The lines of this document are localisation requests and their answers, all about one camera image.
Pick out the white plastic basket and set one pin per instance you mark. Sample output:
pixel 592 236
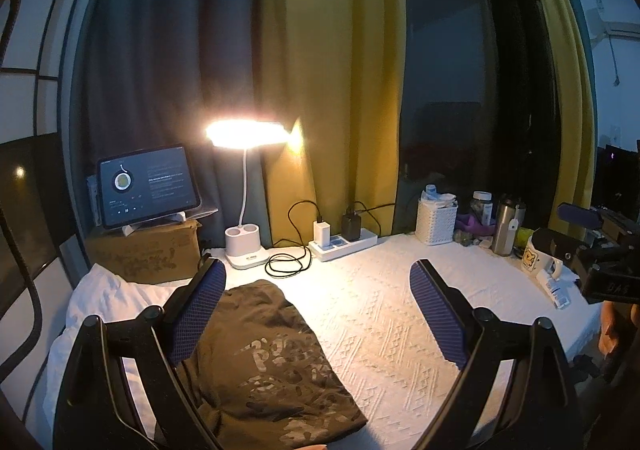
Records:
pixel 436 225

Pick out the clear jar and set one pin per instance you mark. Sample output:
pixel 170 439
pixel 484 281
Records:
pixel 482 207

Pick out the white textured bedspread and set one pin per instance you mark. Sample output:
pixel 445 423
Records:
pixel 380 305

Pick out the dark window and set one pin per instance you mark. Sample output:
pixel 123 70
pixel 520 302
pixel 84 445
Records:
pixel 465 80

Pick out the white air conditioner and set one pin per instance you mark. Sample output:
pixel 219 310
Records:
pixel 615 23

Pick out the blue white packet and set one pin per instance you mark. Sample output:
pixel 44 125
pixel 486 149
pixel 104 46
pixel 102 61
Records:
pixel 435 195

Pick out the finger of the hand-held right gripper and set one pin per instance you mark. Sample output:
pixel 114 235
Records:
pixel 560 247
pixel 580 215

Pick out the yellow green object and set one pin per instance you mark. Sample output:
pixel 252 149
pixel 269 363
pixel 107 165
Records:
pixel 526 236

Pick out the yellow curtain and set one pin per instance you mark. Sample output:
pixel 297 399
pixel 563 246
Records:
pixel 565 55
pixel 330 55

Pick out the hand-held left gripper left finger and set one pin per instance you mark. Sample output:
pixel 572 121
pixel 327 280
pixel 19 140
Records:
pixel 195 310

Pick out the white pillow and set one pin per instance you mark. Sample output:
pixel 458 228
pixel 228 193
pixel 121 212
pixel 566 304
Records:
pixel 110 295

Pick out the black monitor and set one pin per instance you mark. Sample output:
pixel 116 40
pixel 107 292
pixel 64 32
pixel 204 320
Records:
pixel 620 175

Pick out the white desk lamp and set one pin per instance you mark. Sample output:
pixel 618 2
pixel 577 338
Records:
pixel 240 245

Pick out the white tube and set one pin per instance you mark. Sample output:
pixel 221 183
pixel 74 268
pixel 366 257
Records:
pixel 556 292

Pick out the white printed mug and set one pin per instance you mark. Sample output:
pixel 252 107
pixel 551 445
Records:
pixel 535 260

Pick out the white power strip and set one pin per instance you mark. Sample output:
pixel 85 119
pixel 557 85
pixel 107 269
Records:
pixel 345 242

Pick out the cardboard box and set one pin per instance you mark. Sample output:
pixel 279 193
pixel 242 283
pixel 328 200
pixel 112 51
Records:
pixel 145 255

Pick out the purple cloth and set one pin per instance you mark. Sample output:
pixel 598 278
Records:
pixel 475 225

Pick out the dark green curtain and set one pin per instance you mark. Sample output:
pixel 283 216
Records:
pixel 150 55

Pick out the tablet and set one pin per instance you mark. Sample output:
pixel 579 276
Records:
pixel 147 185

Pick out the steel tumbler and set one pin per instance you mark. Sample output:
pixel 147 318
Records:
pixel 507 227

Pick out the white charger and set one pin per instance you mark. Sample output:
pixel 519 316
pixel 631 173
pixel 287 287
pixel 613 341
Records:
pixel 321 232

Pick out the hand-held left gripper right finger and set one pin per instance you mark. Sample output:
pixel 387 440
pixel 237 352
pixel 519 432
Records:
pixel 440 315

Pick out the grey crumpled object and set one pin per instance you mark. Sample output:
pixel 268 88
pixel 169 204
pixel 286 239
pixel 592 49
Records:
pixel 462 237

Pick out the black charger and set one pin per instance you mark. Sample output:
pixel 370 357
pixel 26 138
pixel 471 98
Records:
pixel 351 227

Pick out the person's right hand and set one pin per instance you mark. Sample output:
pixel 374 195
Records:
pixel 612 330

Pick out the brown t-shirt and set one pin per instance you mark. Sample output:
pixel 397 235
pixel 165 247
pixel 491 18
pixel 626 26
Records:
pixel 270 360

